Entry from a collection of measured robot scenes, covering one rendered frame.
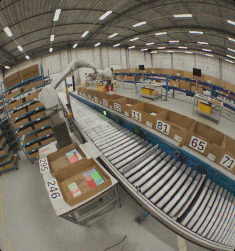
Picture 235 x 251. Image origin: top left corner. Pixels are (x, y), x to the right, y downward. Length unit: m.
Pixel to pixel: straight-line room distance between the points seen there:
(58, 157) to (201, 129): 1.57
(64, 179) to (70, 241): 1.04
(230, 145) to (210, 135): 0.31
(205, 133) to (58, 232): 2.22
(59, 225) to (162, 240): 1.35
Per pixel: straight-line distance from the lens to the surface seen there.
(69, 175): 0.99
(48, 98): 1.10
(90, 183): 0.88
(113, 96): 2.14
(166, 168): 0.99
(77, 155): 1.09
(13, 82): 2.41
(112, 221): 1.52
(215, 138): 1.25
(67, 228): 1.68
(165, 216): 0.81
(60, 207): 0.90
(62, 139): 1.24
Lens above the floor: 1.50
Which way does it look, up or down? 29 degrees down
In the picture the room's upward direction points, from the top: 5 degrees counter-clockwise
